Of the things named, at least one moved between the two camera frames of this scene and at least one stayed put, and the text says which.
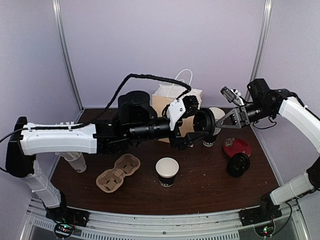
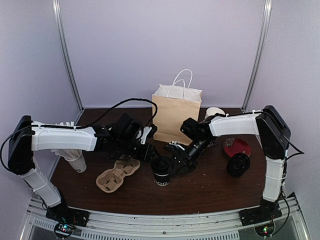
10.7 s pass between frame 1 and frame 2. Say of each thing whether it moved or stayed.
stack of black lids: stayed
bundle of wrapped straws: stayed
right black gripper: moved
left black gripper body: moved
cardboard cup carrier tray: stayed
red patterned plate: stayed
